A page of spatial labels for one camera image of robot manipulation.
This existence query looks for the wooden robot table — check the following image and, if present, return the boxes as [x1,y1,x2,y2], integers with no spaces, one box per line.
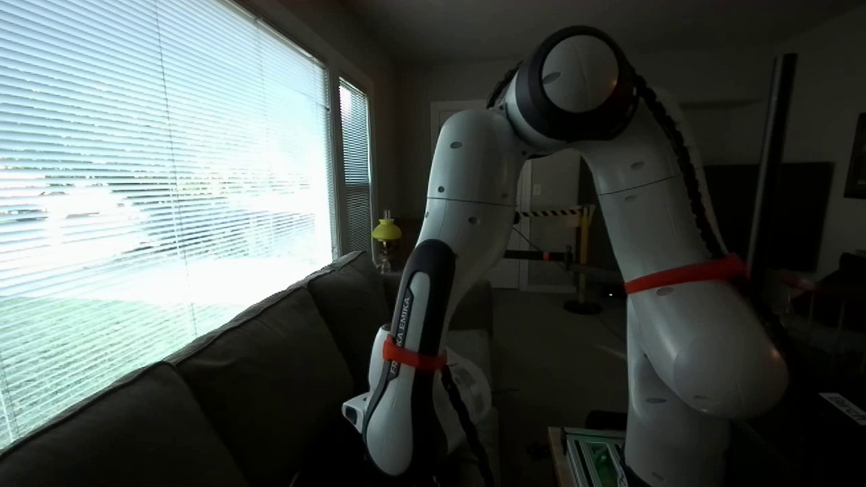
[544,425,571,487]

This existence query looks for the white window blinds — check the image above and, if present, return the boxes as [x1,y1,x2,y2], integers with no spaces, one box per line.
[0,0,335,456]

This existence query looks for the yellow table lamp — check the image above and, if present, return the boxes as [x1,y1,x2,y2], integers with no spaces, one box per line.
[367,208,405,276]

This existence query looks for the yellow stanchion post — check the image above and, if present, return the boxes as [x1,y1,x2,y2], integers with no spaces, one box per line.
[562,204,607,316]

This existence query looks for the grey fabric sofa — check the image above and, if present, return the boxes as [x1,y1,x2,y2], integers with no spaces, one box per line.
[0,249,500,487]

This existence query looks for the tall black pole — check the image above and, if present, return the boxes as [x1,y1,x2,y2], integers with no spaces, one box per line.
[741,51,800,285]

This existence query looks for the red strap on lower link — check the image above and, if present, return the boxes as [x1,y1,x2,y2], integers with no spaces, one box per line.
[623,251,749,299]

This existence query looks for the red strap on forearm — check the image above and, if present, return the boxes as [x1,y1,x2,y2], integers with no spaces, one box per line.
[378,335,448,376]

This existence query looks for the dark television screen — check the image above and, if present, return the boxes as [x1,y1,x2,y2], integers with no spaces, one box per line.
[700,159,839,280]

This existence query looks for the narrow side window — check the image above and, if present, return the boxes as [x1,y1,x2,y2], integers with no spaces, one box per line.
[335,77,377,260]

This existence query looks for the green white box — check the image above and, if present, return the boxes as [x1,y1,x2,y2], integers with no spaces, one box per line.
[559,425,634,487]

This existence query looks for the yellow black caution tape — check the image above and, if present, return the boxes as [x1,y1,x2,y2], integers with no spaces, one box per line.
[512,205,589,224]

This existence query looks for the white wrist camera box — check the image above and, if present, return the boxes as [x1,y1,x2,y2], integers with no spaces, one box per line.
[339,394,374,438]

